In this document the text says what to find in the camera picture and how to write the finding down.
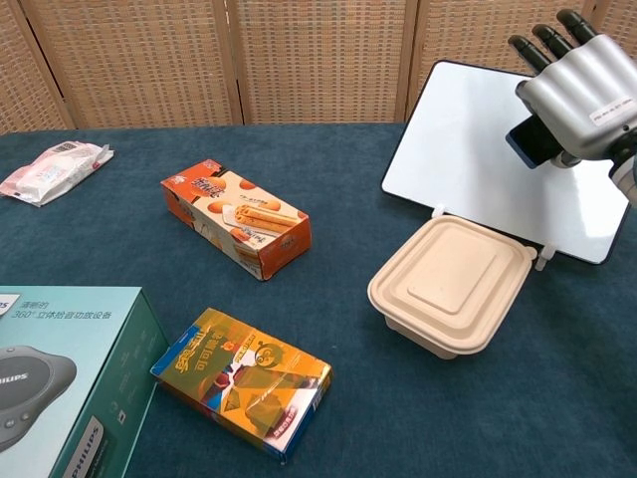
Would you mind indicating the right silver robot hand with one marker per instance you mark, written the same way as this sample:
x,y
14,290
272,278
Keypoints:
x,y
582,94

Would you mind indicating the woven folding screen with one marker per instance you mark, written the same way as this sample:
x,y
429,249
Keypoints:
x,y
298,55

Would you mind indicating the pink wet wipes pack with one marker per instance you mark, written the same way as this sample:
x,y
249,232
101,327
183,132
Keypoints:
x,y
50,169

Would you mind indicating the white magnetic whiteboard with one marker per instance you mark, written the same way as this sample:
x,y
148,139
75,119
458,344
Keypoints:
x,y
473,164

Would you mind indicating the beige lidded food container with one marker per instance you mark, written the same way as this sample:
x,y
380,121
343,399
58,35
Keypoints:
x,y
448,299

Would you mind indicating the orange egg roll box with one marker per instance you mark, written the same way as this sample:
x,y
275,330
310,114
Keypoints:
x,y
239,219

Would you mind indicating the white plastic peg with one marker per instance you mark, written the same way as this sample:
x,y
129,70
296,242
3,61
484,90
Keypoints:
x,y
546,255
438,211

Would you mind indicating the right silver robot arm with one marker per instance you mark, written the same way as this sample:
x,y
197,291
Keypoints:
x,y
626,174

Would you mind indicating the dark teal tablecloth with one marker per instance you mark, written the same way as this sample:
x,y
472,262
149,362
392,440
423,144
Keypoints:
x,y
323,299

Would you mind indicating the black blue whiteboard eraser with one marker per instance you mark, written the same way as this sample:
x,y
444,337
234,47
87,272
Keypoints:
x,y
533,141

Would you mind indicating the yellow cocoa snack box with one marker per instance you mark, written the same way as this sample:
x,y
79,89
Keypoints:
x,y
244,373

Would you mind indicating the teal Philips speaker box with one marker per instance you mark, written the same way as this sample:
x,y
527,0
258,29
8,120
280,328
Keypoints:
x,y
64,378

